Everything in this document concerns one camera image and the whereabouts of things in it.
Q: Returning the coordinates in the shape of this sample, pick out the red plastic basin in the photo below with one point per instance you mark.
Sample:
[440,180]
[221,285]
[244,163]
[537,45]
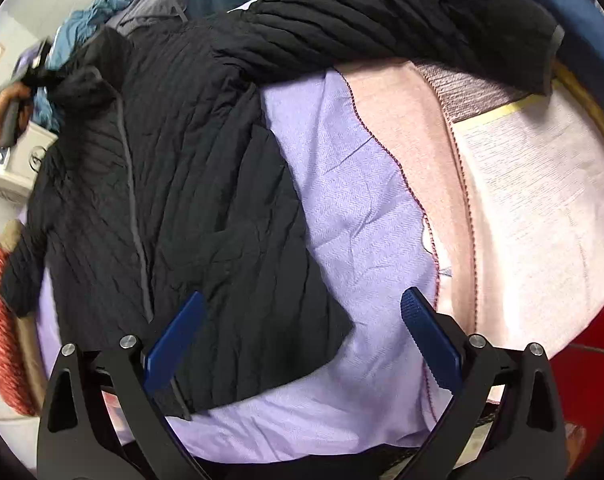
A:
[592,360]

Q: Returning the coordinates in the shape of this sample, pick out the black quilted jacket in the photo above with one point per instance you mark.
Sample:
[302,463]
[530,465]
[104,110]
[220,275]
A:
[182,185]

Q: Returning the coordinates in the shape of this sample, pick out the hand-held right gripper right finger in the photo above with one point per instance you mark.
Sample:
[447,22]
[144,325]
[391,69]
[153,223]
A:
[429,342]

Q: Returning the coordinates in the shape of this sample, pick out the pink blanket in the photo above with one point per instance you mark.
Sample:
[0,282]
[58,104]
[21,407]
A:
[532,210]

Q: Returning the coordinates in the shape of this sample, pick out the tan pillow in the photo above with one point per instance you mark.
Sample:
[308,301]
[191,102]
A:
[32,365]

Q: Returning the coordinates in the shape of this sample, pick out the red knitted cushion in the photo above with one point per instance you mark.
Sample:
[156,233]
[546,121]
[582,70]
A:
[2,335]

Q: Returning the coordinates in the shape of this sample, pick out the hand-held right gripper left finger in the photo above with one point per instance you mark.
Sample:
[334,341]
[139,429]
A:
[179,342]

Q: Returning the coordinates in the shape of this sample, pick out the purple floral bedsheet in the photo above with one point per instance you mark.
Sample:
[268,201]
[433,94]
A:
[342,200]

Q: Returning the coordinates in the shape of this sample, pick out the brown striped cloth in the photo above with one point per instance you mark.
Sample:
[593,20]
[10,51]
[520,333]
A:
[464,90]

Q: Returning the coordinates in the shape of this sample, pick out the white appliance cabinet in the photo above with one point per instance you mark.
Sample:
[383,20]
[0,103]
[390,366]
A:
[24,152]

